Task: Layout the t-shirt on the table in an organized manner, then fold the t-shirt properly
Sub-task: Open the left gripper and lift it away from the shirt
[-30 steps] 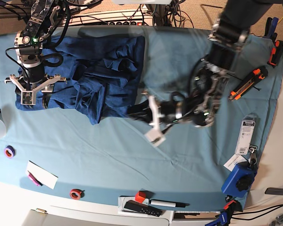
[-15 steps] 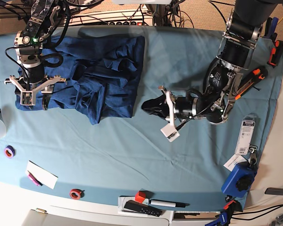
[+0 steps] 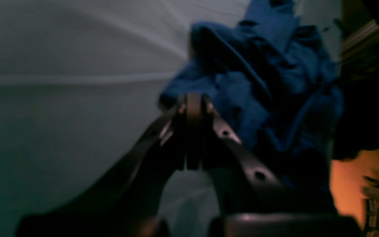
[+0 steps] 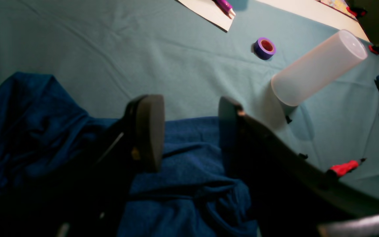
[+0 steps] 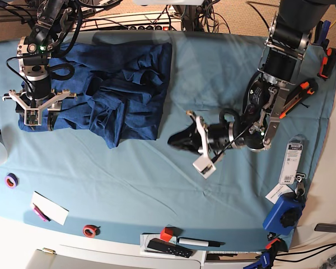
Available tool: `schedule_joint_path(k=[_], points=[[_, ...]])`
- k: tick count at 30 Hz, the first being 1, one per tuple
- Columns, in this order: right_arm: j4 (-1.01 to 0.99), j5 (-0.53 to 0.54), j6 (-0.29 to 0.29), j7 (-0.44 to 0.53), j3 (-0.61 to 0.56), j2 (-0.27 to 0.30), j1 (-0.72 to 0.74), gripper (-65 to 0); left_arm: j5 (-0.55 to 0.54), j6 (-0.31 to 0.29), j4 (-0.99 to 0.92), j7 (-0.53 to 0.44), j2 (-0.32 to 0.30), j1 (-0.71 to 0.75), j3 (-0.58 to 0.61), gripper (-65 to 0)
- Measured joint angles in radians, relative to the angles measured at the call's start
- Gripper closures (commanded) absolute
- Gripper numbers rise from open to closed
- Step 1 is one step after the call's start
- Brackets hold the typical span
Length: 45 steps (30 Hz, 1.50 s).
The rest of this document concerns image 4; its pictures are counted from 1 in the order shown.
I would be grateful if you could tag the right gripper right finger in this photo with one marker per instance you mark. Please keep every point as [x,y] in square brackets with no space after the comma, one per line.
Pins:
[290,197]

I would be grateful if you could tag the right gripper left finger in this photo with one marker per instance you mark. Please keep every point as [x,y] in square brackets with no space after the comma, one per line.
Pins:
[87,196]

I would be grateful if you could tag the dark blue t-shirt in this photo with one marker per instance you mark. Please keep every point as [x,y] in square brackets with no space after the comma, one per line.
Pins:
[192,195]

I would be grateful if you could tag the light blue table cloth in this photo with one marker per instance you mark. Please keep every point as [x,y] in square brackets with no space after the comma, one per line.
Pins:
[105,53]

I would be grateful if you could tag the purple tape roll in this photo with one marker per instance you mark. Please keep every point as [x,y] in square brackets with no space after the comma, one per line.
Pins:
[264,48]

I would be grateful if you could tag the white translucent cup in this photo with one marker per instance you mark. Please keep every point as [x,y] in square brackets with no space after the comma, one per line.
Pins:
[319,67]

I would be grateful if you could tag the pink marker pen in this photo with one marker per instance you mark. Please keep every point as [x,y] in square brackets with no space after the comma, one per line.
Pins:
[226,7]

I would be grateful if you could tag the white paper card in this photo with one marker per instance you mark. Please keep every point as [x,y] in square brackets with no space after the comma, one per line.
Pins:
[208,10]

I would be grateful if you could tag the red handled screwdriver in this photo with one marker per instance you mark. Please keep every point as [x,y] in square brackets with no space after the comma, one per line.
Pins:
[338,171]

